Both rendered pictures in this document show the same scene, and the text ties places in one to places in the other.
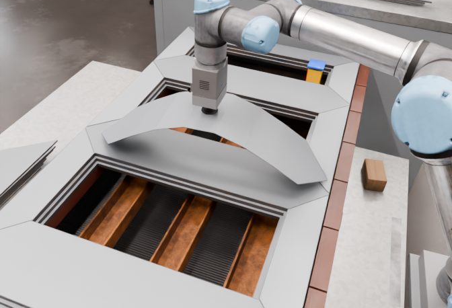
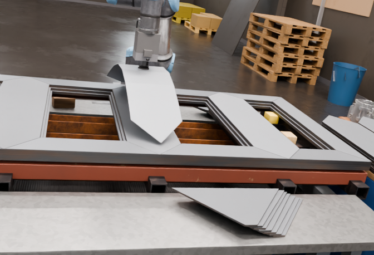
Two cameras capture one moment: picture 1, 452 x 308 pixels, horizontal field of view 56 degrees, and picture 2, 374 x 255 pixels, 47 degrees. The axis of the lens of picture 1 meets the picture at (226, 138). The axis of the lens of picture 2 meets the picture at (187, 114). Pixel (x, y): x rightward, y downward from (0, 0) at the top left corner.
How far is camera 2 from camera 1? 2.21 m
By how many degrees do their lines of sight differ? 102
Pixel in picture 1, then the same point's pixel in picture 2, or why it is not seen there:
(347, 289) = not seen: hidden behind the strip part
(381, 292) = not seen: hidden behind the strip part
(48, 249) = (257, 137)
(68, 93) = (73, 235)
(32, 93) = not seen: outside the picture
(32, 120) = (149, 236)
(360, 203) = (88, 109)
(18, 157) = (212, 197)
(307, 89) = (15, 86)
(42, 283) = (271, 133)
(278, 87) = (19, 94)
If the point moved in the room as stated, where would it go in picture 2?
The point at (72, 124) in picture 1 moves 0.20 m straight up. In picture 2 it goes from (128, 206) to (136, 141)
